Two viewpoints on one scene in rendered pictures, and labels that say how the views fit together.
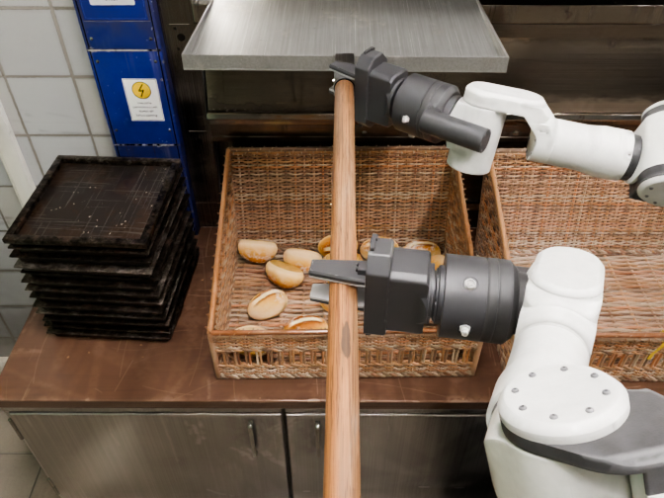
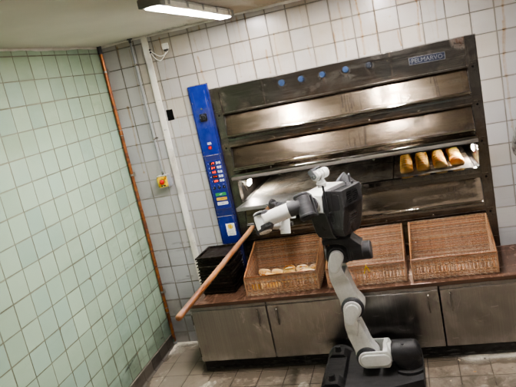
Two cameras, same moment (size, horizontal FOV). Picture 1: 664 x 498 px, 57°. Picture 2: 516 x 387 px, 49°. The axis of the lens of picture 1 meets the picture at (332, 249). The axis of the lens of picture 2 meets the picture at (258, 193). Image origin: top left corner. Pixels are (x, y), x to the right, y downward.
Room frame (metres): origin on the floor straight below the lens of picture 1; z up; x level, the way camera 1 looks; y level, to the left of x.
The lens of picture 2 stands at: (-2.91, -1.07, 2.15)
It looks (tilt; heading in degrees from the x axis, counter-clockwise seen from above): 12 degrees down; 16
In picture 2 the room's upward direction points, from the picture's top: 12 degrees counter-clockwise
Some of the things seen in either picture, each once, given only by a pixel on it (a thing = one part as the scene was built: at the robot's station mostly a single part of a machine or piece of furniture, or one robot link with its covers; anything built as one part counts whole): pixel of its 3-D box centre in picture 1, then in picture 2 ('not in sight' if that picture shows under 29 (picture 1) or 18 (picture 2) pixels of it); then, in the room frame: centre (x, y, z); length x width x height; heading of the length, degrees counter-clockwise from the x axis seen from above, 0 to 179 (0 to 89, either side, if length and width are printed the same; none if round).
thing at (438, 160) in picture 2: not in sight; (430, 158); (1.71, -1.19, 1.21); 0.61 x 0.48 x 0.06; 0
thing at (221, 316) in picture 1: (343, 255); (285, 263); (1.01, -0.03, 0.72); 0.56 x 0.49 x 0.28; 91
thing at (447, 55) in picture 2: not in sight; (335, 77); (1.29, -0.61, 1.99); 1.80 x 0.08 x 0.21; 90
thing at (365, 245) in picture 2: not in sight; (347, 247); (0.38, -0.61, 1.01); 0.28 x 0.13 x 0.18; 89
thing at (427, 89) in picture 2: not in sight; (339, 104); (1.27, -0.61, 1.80); 1.79 x 0.11 x 0.19; 90
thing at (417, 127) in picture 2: not in sight; (345, 139); (1.27, -0.61, 1.54); 1.79 x 0.11 x 0.19; 90
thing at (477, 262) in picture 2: not in sight; (450, 245); (1.00, -1.23, 0.72); 0.56 x 0.49 x 0.28; 89
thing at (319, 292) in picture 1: (339, 297); not in sight; (0.46, -0.01, 1.17); 0.06 x 0.03 x 0.02; 81
